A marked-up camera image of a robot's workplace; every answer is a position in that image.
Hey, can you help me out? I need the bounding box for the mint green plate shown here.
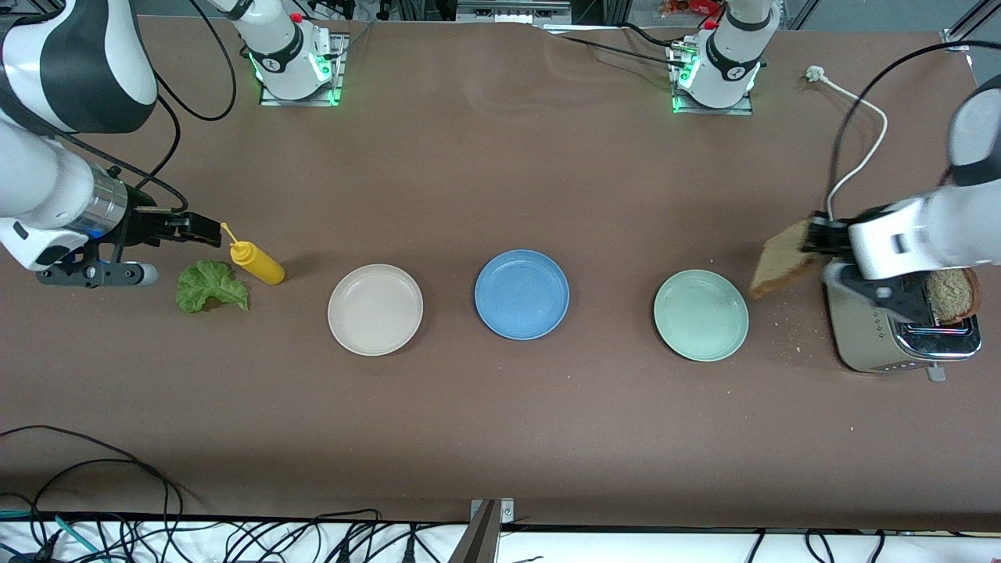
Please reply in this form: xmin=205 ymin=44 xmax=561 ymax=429
xmin=653 ymin=269 xmax=750 ymax=362

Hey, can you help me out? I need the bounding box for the beige chrome toaster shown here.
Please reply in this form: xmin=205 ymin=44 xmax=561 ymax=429
xmin=825 ymin=258 xmax=983 ymax=384

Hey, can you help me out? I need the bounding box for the green lettuce leaf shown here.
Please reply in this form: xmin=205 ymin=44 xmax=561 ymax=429
xmin=175 ymin=260 xmax=251 ymax=314

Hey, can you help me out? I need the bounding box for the black floor cable loop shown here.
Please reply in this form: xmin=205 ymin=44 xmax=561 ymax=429
xmin=0 ymin=425 xmax=185 ymax=542

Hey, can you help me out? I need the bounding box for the black cable on table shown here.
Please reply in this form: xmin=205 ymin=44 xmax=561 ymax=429
xmin=536 ymin=22 xmax=693 ymax=71

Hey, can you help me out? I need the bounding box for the aluminium frame profile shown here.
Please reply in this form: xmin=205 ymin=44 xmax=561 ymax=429
xmin=942 ymin=0 xmax=1001 ymax=52

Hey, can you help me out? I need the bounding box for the rounded brown bread slice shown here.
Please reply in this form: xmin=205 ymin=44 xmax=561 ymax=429
xmin=927 ymin=267 xmax=981 ymax=325

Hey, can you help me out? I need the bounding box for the grey power strip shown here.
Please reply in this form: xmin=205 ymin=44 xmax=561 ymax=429
xmin=457 ymin=0 xmax=572 ymax=23

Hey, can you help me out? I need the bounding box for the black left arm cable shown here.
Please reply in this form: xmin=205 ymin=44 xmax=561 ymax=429
xmin=825 ymin=39 xmax=1001 ymax=224

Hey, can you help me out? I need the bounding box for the yellow mustard squeeze bottle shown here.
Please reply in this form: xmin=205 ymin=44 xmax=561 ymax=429
xmin=220 ymin=222 xmax=286 ymax=286

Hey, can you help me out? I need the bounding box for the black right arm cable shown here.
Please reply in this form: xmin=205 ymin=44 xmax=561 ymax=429
xmin=109 ymin=0 xmax=237 ymax=213

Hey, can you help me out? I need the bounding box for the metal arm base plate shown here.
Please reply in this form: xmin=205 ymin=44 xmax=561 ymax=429
xmin=671 ymin=43 xmax=755 ymax=116
xmin=260 ymin=33 xmax=350 ymax=107

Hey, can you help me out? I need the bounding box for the square brown bread slice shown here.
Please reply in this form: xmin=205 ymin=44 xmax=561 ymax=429
xmin=748 ymin=218 xmax=820 ymax=300

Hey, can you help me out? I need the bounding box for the grey metal pole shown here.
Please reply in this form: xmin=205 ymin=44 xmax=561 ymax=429
xmin=447 ymin=500 xmax=501 ymax=563

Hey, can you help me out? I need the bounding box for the white toaster power cable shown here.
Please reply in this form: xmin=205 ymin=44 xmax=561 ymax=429
xmin=807 ymin=66 xmax=889 ymax=260

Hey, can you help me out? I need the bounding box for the teal cable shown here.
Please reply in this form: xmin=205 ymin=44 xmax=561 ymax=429
xmin=0 ymin=508 xmax=110 ymax=563

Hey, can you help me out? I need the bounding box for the metal table edge bracket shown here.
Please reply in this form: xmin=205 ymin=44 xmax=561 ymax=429
xmin=469 ymin=498 xmax=515 ymax=525

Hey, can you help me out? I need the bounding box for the beige plate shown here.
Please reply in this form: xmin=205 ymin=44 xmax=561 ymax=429
xmin=327 ymin=264 xmax=425 ymax=357

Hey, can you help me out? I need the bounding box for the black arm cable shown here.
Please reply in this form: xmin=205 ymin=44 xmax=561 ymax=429
xmin=109 ymin=0 xmax=237 ymax=213
xmin=825 ymin=39 xmax=1001 ymax=224

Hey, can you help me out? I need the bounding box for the blue plate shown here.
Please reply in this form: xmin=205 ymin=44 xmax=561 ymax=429
xmin=474 ymin=249 xmax=571 ymax=341

